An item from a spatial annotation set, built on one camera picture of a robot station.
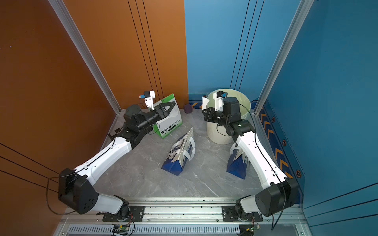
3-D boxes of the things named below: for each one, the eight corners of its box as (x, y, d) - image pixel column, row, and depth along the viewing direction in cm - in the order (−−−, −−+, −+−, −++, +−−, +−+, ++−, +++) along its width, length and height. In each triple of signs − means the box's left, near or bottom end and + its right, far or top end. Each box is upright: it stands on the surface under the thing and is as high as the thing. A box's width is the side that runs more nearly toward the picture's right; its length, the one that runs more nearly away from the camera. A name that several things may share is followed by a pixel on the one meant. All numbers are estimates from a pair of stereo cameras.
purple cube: (185, 114, 121) (185, 109, 117) (183, 109, 125) (183, 104, 121) (193, 112, 122) (192, 108, 118) (191, 107, 126) (191, 103, 122)
